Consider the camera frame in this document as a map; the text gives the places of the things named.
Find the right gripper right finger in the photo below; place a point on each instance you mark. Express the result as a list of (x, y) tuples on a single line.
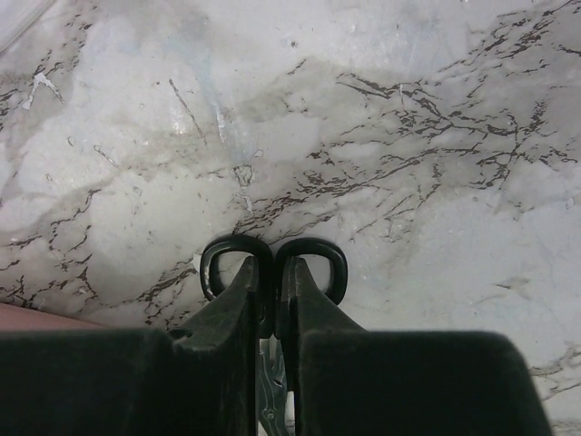
[(350, 381)]

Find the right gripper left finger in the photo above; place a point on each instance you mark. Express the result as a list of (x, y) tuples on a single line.
[(139, 381)]

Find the metal scissors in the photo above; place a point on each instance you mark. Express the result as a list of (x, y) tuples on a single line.
[(272, 290)]

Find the pink medicine kit case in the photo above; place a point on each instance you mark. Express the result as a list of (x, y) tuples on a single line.
[(17, 319)]

